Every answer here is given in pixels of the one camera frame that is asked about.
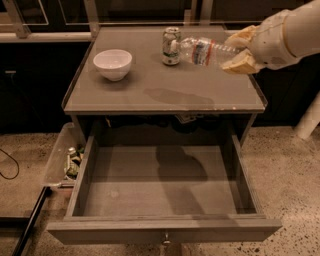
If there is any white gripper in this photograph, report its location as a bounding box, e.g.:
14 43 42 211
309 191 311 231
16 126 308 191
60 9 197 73
221 10 300 74

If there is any clear plastic water bottle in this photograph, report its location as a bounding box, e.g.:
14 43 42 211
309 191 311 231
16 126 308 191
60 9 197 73
179 37 240 66

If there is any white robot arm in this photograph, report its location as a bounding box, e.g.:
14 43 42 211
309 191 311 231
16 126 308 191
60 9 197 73
221 0 320 74

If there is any grey cabinet counter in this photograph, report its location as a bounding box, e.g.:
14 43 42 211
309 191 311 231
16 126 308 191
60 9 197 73
62 26 267 120

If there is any grey open top drawer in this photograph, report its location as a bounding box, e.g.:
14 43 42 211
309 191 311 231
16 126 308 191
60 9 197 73
47 123 282 244

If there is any small metal drawer knob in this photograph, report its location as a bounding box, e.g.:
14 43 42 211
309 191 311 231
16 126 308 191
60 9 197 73
162 233 171 246

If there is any small bottle in bin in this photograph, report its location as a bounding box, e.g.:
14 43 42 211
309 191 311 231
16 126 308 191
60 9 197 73
64 147 82 179

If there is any green white soda can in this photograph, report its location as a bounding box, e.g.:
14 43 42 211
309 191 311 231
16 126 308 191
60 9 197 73
162 27 181 66

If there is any white ceramic bowl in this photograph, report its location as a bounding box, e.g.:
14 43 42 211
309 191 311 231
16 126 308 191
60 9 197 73
93 49 132 81

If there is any clear plastic storage bin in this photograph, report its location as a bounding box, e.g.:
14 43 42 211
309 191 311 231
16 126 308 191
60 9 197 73
43 123 85 188

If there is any white post at right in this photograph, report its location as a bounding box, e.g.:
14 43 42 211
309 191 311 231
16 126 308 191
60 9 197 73
295 92 320 139

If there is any black cable on floor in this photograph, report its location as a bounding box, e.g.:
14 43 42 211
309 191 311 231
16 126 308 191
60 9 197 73
0 147 21 180

